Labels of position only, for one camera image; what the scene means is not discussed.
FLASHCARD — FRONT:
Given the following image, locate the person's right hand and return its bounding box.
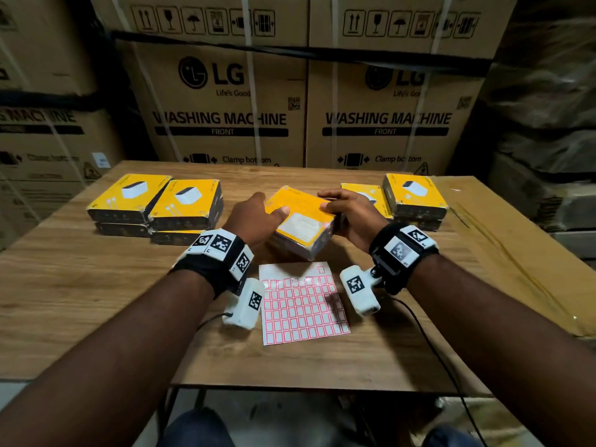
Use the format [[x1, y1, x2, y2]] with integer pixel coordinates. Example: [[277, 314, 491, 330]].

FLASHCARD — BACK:
[[317, 188, 391, 253]]

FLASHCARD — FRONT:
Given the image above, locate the person's left hand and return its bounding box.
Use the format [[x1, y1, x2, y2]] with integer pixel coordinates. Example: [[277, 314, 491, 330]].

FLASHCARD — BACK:
[[223, 192, 291, 247]]

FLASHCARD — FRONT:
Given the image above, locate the group of yellow boxes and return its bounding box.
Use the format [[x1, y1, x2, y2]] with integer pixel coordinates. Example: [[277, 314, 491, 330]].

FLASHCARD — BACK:
[[86, 173, 225, 247]]

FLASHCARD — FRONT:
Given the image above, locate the sheet of red-bordered labels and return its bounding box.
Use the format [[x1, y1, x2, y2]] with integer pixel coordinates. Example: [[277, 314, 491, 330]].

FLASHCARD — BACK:
[[258, 261, 351, 346]]

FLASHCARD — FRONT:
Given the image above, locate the person's right forearm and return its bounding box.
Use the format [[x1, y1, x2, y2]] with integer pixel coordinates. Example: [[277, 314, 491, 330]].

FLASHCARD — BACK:
[[407, 253, 596, 447]]

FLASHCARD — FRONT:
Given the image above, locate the person's left forearm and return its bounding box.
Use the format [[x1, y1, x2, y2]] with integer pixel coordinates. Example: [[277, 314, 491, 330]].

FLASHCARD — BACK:
[[0, 269, 215, 447]]

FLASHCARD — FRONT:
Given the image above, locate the person's left leg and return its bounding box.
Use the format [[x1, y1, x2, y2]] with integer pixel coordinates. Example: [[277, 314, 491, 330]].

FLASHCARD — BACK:
[[158, 407, 236, 447]]

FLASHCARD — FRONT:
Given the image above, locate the person's leg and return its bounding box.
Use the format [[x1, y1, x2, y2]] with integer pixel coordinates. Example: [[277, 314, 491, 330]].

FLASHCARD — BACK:
[[158, 407, 236, 447], [421, 423, 481, 447]]

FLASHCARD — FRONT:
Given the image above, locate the person's right leg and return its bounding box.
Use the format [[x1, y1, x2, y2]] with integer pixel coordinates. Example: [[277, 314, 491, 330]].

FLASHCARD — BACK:
[[421, 423, 481, 447]]

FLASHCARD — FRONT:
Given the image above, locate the black wristband with marker tags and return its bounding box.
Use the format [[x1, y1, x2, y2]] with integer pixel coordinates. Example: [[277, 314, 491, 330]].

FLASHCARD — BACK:
[[169, 227, 256, 299], [369, 222, 440, 296]]

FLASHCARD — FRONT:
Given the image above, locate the stack of large printed cartons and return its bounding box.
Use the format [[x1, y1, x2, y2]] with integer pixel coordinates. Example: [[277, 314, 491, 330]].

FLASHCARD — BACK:
[[0, 0, 520, 250]]

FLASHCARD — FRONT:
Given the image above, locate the flat brown cardboard sheet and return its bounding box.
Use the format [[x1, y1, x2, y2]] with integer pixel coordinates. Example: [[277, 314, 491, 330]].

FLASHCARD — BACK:
[[433, 175, 596, 338]]

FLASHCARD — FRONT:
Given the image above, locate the black stretch wrap band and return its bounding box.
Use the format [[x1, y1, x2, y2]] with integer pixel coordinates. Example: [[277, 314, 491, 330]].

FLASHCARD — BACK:
[[111, 30, 494, 76], [0, 90, 127, 112]]

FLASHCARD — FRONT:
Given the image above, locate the plastic wrapped cardboard stack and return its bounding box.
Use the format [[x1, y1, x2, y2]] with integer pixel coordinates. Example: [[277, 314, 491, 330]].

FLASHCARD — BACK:
[[449, 0, 596, 259]]

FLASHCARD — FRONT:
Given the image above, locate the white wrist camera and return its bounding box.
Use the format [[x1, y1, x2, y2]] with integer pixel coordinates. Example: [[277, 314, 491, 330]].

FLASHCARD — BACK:
[[340, 264, 384, 318], [222, 278, 265, 331]]

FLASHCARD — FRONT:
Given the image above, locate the black metal table frame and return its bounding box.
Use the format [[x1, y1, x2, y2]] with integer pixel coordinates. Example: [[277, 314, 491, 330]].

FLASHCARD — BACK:
[[156, 386, 209, 438]]

